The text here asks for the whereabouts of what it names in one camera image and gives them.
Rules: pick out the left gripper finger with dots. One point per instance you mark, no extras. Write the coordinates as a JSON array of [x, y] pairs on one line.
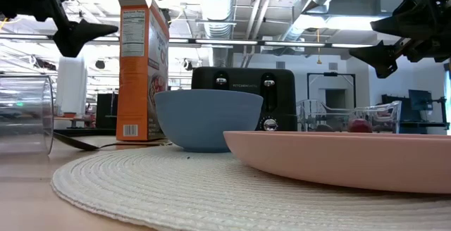
[[81, 37]]

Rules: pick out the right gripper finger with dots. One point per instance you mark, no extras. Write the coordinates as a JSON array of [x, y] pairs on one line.
[[382, 56], [405, 19]]

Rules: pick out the orange cereal box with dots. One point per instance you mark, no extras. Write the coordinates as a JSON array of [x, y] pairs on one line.
[[135, 93]]

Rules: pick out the clear tinted drinking glass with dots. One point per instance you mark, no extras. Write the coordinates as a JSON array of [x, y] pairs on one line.
[[24, 118]]

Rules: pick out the dark metal spoon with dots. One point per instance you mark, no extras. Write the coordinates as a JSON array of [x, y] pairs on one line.
[[75, 143]]

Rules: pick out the white column cover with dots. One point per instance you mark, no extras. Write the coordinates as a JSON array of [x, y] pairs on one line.
[[72, 83]]

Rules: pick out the black framed board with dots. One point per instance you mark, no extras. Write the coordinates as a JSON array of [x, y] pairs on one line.
[[331, 74]]

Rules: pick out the black computer monitor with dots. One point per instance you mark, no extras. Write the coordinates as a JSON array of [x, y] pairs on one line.
[[421, 99]]

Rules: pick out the clear plastic container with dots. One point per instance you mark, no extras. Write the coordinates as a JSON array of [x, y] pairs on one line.
[[384, 116]]

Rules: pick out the red apple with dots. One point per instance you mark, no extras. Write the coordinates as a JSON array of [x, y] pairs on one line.
[[359, 126]]

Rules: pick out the black cabinet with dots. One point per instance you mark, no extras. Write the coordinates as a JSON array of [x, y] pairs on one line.
[[105, 111]]

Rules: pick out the pink plate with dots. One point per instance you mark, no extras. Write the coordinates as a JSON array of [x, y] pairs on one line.
[[334, 160]]

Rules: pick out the black four-slot toaster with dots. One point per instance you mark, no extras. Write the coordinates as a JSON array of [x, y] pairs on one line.
[[246, 77]]

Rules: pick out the long ceiling light strip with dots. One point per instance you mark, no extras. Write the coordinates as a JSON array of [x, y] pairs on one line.
[[225, 42]]

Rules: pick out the blue bowl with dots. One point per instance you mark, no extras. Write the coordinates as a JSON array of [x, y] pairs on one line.
[[204, 118]]

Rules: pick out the white round woven placemat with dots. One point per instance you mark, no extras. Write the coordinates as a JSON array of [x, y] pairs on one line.
[[176, 188]]

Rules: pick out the black aluminium table frame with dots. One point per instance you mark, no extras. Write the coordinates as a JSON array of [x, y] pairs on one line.
[[88, 132]]

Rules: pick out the silver ribbed ceiling duct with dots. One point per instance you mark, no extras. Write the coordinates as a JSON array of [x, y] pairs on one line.
[[216, 5]]

